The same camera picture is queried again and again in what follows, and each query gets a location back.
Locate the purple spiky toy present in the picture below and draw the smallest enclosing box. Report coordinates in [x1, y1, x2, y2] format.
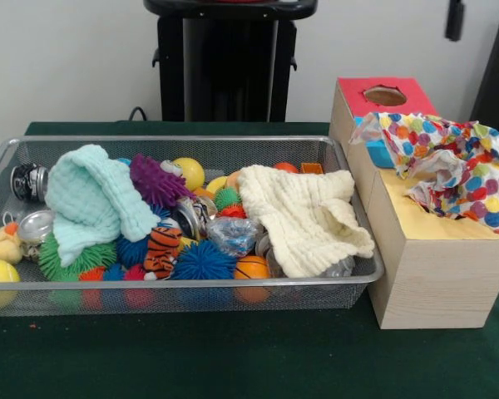
[129, 153, 196, 209]

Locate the wire mesh bin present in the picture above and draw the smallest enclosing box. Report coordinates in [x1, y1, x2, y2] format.
[0, 135, 386, 318]

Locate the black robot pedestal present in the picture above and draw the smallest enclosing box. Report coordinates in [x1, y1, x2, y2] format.
[143, 0, 319, 123]

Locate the mint green cloth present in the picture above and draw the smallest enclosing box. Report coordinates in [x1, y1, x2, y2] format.
[44, 144, 162, 268]

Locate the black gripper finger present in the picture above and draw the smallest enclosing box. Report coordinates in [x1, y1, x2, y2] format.
[445, 0, 466, 42]

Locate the colourful printed cloth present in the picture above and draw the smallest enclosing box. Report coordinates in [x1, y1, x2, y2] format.
[348, 111, 499, 236]

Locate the yellow plush duck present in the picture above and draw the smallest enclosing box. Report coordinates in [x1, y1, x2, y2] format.
[0, 222, 24, 265]

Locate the green spiky ball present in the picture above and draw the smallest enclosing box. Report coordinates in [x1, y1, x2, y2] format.
[37, 232, 118, 283]

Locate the blue spiky ball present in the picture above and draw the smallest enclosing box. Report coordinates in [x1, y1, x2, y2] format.
[170, 239, 239, 282]

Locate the dark green tablecloth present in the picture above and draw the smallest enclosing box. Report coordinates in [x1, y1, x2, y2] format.
[0, 120, 499, 399]

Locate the cream knitted cloth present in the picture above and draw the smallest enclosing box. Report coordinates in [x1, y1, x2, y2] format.
[235, 165, 376, 278]

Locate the wooden box with three holes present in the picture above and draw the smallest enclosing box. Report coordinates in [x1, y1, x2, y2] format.
[328, 76, 499, 330]

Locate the tiger plush toy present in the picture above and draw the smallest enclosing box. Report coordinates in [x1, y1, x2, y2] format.
[143, 226, 184, 281]

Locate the small orange basketball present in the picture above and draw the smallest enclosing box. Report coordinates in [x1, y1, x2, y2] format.
[234, 255, 271, 280]

